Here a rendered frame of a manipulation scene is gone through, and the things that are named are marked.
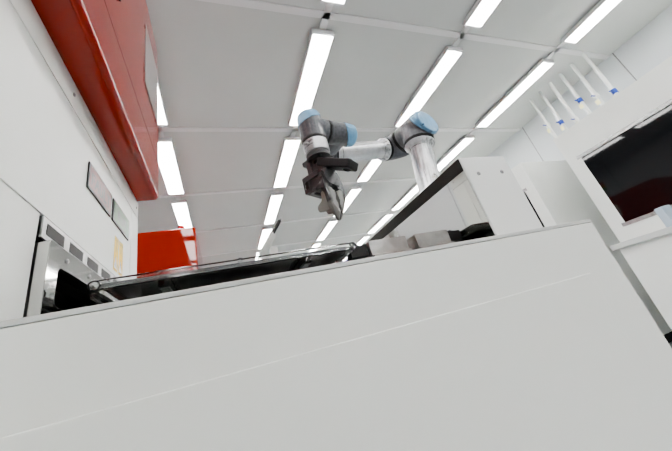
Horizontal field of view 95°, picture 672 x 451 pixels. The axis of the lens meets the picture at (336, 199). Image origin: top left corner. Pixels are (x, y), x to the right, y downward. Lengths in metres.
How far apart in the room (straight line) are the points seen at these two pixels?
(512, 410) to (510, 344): 0.05
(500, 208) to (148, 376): 0.44
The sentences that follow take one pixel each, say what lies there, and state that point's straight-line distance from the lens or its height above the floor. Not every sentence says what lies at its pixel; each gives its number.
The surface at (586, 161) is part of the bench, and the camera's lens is 3.63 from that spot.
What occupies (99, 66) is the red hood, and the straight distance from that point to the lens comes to 0.63.
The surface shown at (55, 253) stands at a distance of 0.48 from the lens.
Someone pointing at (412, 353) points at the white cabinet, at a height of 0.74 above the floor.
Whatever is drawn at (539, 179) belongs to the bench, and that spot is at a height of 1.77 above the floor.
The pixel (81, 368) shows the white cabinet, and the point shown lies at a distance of 0.26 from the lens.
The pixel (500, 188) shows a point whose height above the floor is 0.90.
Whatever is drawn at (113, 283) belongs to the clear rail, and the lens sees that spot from 0.49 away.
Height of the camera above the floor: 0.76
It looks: 24 degrees up
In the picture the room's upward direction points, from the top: 15 degrees counter-clockwise
